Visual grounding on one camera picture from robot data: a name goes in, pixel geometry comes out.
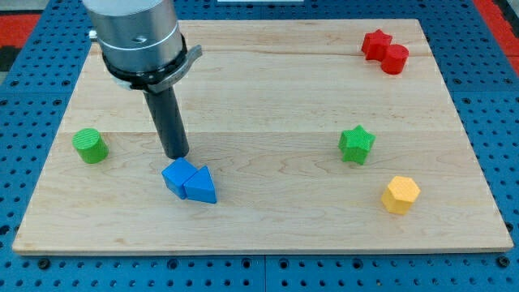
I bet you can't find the green cylinder block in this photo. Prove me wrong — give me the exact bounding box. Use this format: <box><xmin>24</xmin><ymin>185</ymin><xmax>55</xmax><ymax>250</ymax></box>
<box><xmin>72</xmin><ymin>128</ymin><xmax>109</xmax><ymax>164</ymax></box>

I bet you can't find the blue triangle block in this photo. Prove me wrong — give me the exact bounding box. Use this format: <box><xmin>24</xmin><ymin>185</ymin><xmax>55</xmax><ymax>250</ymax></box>
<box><xmin>183</xmin><ymin>166</ymin><xmax>217</xmax><ymax>204</ymax></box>

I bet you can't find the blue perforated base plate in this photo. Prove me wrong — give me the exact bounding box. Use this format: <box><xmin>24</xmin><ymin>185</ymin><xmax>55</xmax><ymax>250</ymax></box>
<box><xmin>1</xmin><ymin>0</ymin><xmax>518</xmax><ymax>291</ymax></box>

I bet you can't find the red cylinder block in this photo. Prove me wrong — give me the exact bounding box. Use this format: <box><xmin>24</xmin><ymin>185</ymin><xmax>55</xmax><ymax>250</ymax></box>
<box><xmin>381</xmin><ymin>44</ymin><xmax>410</xmax><ymax>75</ymax></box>

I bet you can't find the blue cube block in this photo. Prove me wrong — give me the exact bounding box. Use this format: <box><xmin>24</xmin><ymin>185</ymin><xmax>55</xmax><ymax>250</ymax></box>
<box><xmin>161</xmin><ymin>157</ymin><xmax>198</xmax><ymax>200</ymax></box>

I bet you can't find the wooden board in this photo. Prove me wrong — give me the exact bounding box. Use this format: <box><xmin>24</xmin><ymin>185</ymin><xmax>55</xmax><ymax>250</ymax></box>
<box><xmin>12</xmin><ymin>19</ymin><xmax>513</xmax><ymax>256</ymax></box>

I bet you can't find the red star block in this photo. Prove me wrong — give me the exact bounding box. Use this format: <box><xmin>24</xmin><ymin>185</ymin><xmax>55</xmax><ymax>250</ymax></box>
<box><xmin>361</xmin><ymin>29</ymin><xmax>392</xmax><ymax>61</ymax></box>

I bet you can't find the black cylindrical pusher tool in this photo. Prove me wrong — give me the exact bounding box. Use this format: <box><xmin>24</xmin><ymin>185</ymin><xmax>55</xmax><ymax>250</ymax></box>
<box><xmin>144</xmin><ymin>88</ymin><xmax>189</xmax><ymax>159</ymax></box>

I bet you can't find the yellow hexagon block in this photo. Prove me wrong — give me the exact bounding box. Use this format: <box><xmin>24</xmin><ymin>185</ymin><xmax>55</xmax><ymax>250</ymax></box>
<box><xmin>381</xmin><ymin>176</ymin><xmax>421</xmax><ymax>215</ymax></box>

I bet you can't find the green star block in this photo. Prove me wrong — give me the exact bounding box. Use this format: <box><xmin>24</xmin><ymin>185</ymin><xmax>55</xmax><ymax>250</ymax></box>
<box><xmin>338</xmin><ymin>125</ymin><xmax>375</xmax><ymax>165</ymax></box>

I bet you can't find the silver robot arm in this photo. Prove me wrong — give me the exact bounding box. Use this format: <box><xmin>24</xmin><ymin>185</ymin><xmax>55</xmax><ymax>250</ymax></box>
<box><xmin>83</xmin><ymin>0</ymin><xmax>202</xmax><ymax>93</ymax></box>

